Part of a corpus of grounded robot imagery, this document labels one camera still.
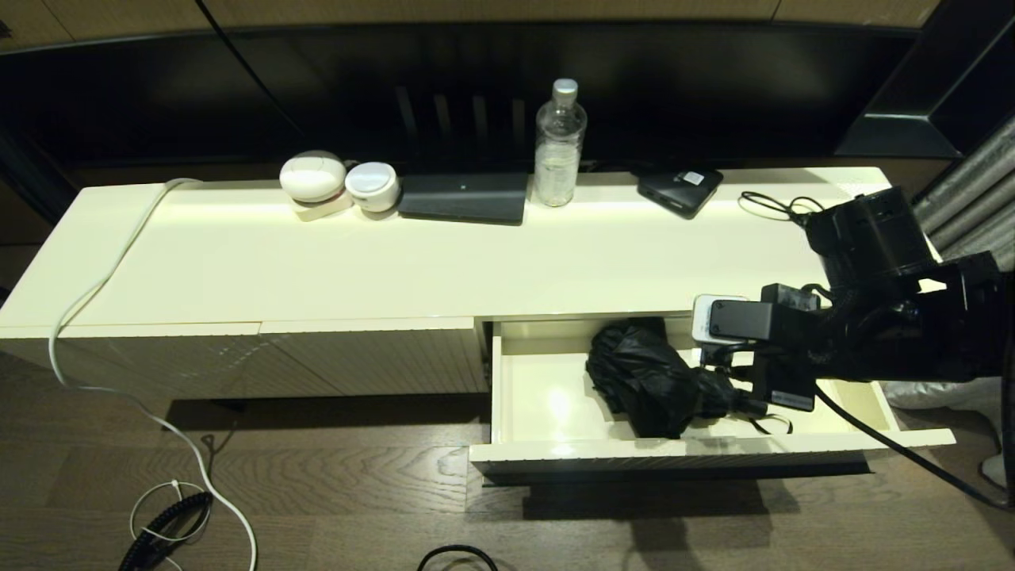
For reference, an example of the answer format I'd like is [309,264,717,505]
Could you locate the cream glossy cabinet door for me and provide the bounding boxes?
[62,321,343,400]

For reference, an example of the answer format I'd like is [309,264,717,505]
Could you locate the white low cabinet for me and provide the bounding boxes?
[0,165,975,401]

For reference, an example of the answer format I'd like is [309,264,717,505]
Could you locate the cream device base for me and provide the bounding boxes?
[294,194,354,223]

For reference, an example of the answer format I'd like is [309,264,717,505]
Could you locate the grey curtain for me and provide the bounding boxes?
[880,115,1015,492]

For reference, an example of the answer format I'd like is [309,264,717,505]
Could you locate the black television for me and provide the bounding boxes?
[0,22,936,171]

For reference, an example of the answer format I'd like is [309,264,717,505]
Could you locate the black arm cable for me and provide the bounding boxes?
[815,385,1015,510]

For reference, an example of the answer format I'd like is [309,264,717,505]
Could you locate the large white round device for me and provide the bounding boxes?
[279,151,347,205]

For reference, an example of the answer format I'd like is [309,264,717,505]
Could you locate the white round jar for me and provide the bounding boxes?
[345,162,400,213]

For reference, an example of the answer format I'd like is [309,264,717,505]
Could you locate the thick white power cable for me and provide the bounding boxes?
[48,179,259,571]

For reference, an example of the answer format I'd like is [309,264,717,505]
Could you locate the thin white cable loop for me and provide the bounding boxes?
[129,479,213,571]

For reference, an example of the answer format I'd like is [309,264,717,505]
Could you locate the clear plastic water bottle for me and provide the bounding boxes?
[533,79,588,208]

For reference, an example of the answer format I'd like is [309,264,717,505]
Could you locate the cream drawer with black handle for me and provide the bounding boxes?
[468,311,957,486]

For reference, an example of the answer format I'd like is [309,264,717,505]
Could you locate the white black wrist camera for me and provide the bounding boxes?
[691,293,775,347]

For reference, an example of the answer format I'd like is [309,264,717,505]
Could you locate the black glossy wall frame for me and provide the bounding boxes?
[831,0,1015,159]

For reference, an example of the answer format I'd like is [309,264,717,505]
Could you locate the black coiled USB cable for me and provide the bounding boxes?
[737,191,825,227]

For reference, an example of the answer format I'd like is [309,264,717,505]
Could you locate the black spiral cable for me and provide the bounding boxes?
[119,492,215,571]

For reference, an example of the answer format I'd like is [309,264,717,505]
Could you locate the small black box white label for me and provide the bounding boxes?
[637,167,724,220]

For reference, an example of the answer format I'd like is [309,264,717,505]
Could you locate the black floor cable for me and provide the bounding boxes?
[416,544,500,571]

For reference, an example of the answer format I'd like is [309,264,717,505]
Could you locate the black umbrella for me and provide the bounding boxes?
[585,317,794,441]

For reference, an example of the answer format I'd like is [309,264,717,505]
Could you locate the black flat rectangular box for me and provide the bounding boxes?
[397,174,528,227]

